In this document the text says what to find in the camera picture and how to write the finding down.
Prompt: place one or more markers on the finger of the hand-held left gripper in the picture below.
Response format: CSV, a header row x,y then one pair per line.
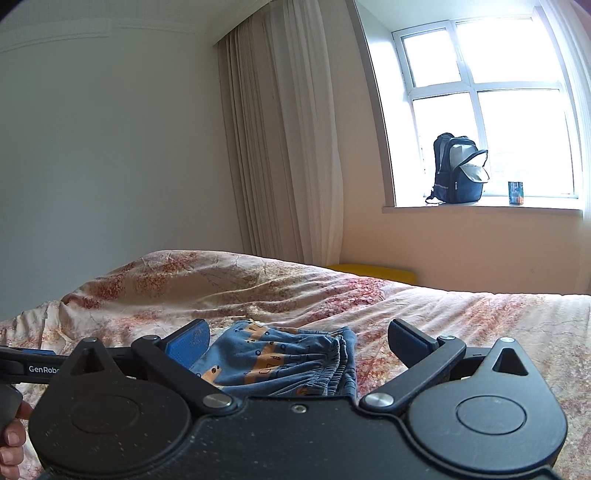
x,y
39,351

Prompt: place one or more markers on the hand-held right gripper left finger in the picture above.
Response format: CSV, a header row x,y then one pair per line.
x,y
187,344

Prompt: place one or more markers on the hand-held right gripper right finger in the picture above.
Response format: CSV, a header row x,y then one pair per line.
x,y
402,339

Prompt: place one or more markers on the blue patterned pants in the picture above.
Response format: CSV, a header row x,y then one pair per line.
x,y
277,364

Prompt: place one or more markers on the person's left hand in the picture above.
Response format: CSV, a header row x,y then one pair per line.
x,y
14,438

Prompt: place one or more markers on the yellow box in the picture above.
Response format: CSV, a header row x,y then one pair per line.
x,y
374,272

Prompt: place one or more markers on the floral bed blanket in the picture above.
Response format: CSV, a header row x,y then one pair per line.
x,y
277,286

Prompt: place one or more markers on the white window sill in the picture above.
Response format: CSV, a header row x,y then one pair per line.
x,y
480,210

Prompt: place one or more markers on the dark blue backpack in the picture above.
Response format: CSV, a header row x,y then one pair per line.
x,y
457,175

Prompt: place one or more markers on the small blue box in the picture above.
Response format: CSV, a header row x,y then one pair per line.
x,y
516,193

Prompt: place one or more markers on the beige pleated curtain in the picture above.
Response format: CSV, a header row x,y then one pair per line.
x,y
249,138

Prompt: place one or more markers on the white sheer curtain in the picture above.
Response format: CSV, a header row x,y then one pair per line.
x,y
323,138
575,69

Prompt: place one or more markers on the white framed window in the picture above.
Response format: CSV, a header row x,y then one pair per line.
x,y
508,69

